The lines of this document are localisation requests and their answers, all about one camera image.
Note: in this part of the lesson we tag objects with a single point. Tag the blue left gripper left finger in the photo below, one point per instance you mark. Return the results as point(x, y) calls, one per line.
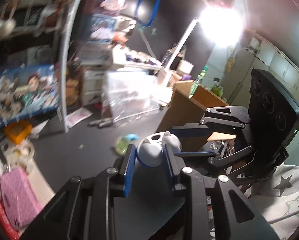
point(129, 164)

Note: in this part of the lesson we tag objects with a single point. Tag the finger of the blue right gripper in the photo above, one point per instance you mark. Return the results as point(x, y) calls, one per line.
point(195, 154)
point(190, 131)

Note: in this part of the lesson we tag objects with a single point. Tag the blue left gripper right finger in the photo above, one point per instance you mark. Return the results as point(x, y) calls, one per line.
point(168, 157)

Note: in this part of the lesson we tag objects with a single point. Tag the green round water toy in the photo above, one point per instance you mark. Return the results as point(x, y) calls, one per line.
point(121, 145)

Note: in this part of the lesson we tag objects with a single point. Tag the blue crumpled wrapper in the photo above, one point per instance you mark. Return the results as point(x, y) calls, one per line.
point(132, 136)

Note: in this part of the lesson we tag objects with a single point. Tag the brown cardboard box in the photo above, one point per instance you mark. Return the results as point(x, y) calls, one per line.
point(184, 109)

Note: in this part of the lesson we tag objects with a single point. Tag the dark battery left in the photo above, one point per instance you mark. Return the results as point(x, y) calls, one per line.
point(95, 122)

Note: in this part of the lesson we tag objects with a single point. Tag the green glass bottle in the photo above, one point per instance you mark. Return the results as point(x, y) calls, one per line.
point(198, 80)

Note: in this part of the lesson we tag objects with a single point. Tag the clear plastic zip bag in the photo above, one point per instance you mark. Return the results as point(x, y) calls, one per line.
point(127, 94)

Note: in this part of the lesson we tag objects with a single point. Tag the white cylindrical humidifier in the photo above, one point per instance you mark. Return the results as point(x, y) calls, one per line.
point(184, 67)

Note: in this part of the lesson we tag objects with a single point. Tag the beige wardrobe cabinets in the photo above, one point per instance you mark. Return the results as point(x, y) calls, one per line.
point(257, 52)

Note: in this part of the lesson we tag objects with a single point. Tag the pink white paper packet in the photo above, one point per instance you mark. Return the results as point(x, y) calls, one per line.
point(77, 116)

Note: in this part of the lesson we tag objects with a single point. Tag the white mini drawer unit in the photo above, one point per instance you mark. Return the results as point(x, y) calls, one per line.
point(91, 86)

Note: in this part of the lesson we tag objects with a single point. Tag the grey star pattern clothing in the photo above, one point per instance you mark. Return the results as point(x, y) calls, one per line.
point(277, 199)

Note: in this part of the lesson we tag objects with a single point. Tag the white shelf tray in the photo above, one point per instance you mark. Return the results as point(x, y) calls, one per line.
point(123, 60)

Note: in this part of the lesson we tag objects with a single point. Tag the white desk lamp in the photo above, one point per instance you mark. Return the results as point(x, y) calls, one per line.
point(214, 28)

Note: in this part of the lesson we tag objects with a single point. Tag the orange anime art card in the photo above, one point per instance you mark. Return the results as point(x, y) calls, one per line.
point(73, 75)

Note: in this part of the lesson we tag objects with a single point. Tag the white tape roll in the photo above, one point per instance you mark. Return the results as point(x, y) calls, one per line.
point(24, 152)

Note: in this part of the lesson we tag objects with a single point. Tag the orange small box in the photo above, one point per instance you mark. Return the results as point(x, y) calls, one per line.
point(18, 131)

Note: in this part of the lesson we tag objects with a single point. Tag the pink leopard tissue box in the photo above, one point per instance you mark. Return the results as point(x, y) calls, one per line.
point(18, 198)

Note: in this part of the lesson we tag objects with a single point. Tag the anime poster in rack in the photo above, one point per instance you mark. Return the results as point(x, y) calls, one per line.
point(26, 92)

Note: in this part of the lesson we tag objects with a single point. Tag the blue cinnamoroll storage box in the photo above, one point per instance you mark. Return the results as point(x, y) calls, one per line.
point(102, 29)

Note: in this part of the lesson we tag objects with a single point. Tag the white metal pole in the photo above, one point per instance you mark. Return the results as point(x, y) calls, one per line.
point(70, 12)

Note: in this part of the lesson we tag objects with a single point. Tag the black camera box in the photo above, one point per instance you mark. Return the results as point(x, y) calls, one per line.
point(274, 114)

